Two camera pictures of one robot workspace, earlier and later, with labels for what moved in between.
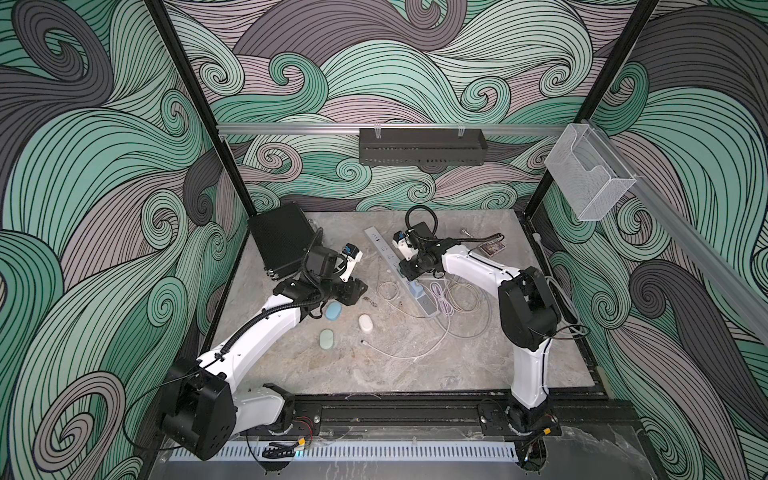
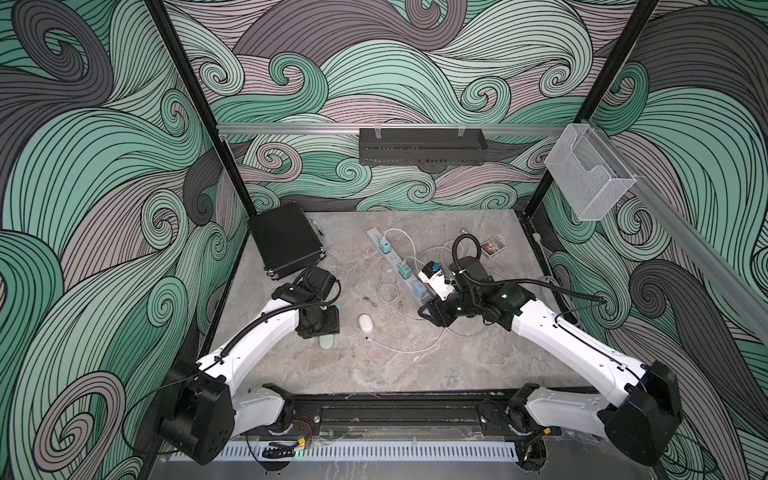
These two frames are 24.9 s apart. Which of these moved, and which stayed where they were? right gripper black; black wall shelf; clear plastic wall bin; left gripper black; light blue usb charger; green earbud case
Moved: left gripper black; right gripper black
Stayed: light blue usb charger; clear plastic wall bin; black wall shelf; green earbud case
